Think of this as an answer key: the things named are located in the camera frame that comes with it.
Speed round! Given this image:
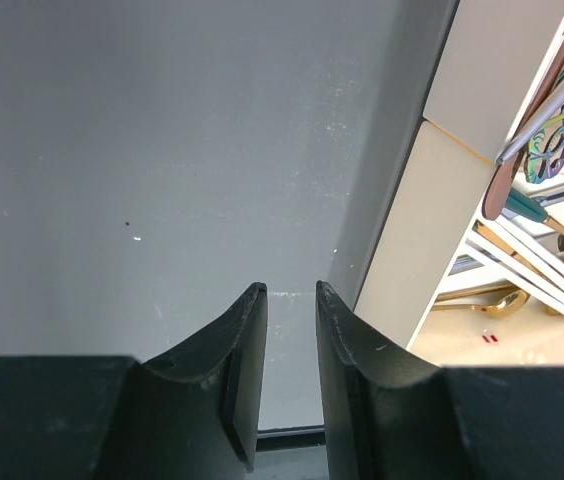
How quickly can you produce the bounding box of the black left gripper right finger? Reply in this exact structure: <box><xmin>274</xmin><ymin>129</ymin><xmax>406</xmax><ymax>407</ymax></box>
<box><xmin>316</xmin><ymin>281</ymin><xmax>564</xmax><ymax>479</ymax></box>

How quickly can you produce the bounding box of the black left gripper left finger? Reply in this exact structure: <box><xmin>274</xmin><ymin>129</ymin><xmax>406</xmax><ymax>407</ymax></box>
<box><xmin>0</xmin><ymin>282</ymin><xmax>268</xmax><ymax>479</ymax></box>

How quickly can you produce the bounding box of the ornate gold spoon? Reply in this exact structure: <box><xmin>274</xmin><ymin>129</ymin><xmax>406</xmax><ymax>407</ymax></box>
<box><xmin>431</xmin><ymin>289</ymin><xmax>530</xmax><ymax>319</ymax></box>

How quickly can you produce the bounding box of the rose copper spoon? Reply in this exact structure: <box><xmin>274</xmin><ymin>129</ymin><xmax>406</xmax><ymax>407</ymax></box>
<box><xmin>481</xmin><ymin>29</ymin><xmax>564</xmax><ymax>220</ymax></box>

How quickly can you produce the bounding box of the silver round ladle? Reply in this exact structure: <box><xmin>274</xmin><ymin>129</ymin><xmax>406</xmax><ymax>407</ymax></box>
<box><xmin>495</xmin><ymin>72</ymin><xmax>564</xmax><ymax>166</ymax></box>

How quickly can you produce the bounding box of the cream divided utensil box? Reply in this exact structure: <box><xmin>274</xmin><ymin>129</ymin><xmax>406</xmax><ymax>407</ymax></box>
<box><xmin>355</xmin><ymin>1</ymin><xmax>564</xmax><ymax>365</ymax></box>

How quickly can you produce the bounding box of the gold butter knife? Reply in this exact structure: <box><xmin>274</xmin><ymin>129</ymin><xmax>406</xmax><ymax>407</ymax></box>
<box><xmin>472</xmin><ymin>220</ymin><xmax>555</xmax><ymax>285</ymax></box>

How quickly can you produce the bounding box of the gold spoon teal handle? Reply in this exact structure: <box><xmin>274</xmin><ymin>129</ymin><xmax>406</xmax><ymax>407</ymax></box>
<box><xmin>505</xmin><ymin>188</ymin><xmax>564</xmax><ymax>252</ymax></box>

